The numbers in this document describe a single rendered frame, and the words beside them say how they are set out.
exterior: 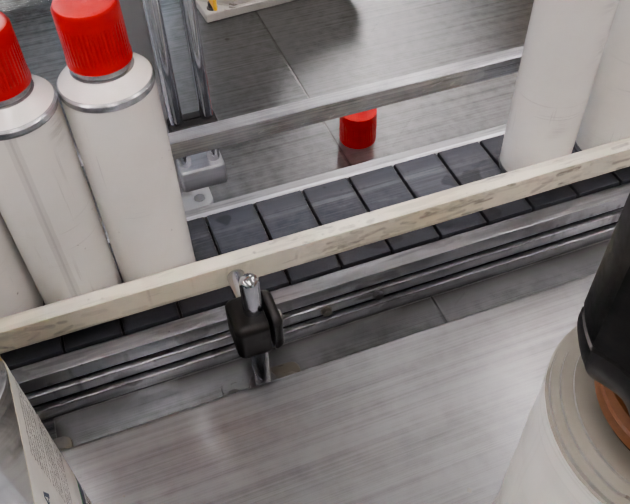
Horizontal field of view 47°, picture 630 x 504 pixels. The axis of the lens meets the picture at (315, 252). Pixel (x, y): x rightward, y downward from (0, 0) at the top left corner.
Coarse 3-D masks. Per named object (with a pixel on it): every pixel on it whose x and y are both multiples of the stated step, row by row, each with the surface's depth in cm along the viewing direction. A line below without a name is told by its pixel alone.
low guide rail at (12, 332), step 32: (576, 160) 52; (608, 160) 53; (448, 192) 50; (480, 192) 50; (512, 192) 52; (352, 224) 49; (384, 224) 49; (416, 224) 50; (224, 256) 47; (256, 256) 47; (288, 256) 48; (320, 256) 49; (128, 288) 45; (160, 288) 46; (192, 288) 47; (0, 320) 44; (32, 320) 44; (64, 320) 45; (96, 320) 46; (0, 352) 45
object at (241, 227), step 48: (480, 144) 60; (336, 192) 56; (384, 192) 56; (432, 192) 55; (576, 192) 55; (192, 240) 53; (240, 240) 53; (384, 240) 53; (432, 240) 53; (96, 336) 47
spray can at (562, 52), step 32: (544, 0) 46; (576, 0) 44; (608, 0) 44; (544, 32) 47; (576, 32) 46; (608, 32) 47; (544, 64) 48; (576, 64) 47; (544, 96) 50; (576, 96) 49; (512, 128) 53; (544, 128) 51; (576, 128) 52; (512, 160) 55; (544, 160) 53
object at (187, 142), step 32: (448, 64) 52; (480, 64) 52; (512, 64) 53; (320, 96) 50; (352, 96) 50; (384, 96) 51; (416, 96) 52; (192, 128) 48; (224, 128) 48; (256, 128) 49; (288, 128) 50
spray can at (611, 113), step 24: (624, 0) 48; (624, 24) 49; (624, 48) 50; (600, 72) 53; (624, 72) 51; (600, 96) 54; (624, 96) 52; (600, 120) 55; (624, 120) 53; (576, 144) 58; (600, 144) 56
